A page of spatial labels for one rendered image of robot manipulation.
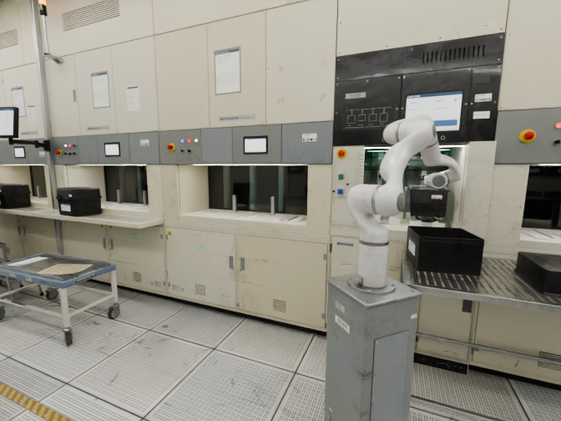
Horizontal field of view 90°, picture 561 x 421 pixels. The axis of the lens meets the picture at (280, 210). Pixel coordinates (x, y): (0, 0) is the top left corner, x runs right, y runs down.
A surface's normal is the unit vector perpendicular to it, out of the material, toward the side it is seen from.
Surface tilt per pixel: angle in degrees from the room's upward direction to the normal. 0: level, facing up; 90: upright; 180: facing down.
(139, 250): 90
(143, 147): 90
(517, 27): 90
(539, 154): 90
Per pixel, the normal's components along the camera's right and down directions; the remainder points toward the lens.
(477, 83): -0.38, 0.13
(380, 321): 0.39, 0.14
